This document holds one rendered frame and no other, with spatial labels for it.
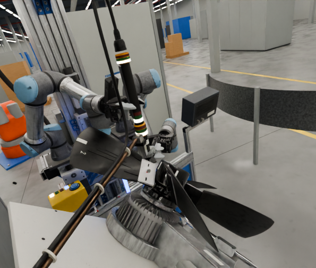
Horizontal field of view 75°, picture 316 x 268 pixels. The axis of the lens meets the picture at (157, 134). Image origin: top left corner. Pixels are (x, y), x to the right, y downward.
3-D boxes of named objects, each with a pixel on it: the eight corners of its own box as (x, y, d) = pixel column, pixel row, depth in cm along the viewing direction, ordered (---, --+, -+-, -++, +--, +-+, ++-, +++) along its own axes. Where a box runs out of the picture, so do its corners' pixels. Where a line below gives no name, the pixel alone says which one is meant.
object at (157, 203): (181, 215, 76) (184, 210, 76) (156, 208, 67) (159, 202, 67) (158, 196, 86) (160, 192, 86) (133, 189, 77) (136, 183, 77)
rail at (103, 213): (77, 241, 110) (71, 230, 107) (75, 236, 113) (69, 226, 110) (194, 160, 154) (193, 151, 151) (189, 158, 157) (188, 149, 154)
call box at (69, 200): (60, 222, 99) (51, 206, 94) (55, 211, 106) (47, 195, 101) (91, 203, 106) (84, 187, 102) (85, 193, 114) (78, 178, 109)
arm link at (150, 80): (123, 102, 168) (134, 69, 116) (139, 96, 173) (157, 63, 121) (128, 115, 167) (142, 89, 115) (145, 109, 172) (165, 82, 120)
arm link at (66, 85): (55, 81, 120) (126, 120, 112) (39, 87, 112) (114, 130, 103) (54, 62, 113) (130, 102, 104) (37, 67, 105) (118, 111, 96)
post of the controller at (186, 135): (188, 153, 149) (185, 128, 141) (186, 152, 152) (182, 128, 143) (191, 151, 151) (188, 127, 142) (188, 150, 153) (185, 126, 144)
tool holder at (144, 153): (151, 161, 74) (145, 137, 70) (133, 161, 77) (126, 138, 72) (158, 148, 82) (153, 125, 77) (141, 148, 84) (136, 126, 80)
